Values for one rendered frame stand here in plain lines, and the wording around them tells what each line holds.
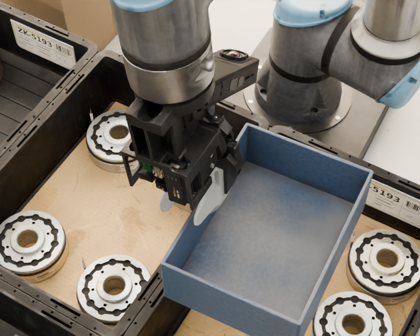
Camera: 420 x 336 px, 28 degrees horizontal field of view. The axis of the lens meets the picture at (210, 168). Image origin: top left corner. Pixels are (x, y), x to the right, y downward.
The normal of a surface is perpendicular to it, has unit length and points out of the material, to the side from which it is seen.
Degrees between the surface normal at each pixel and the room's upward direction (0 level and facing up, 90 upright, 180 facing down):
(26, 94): 0
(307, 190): 1
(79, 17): 90
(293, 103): 70
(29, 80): 0
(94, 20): 90
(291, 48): 87
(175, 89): 87
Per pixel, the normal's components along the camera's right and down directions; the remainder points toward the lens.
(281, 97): -0.50, 0.43
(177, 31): 0.41, 0.69
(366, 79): -0.60, 0.68
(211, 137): -0.10, -0.63
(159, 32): -0.01, 0.78
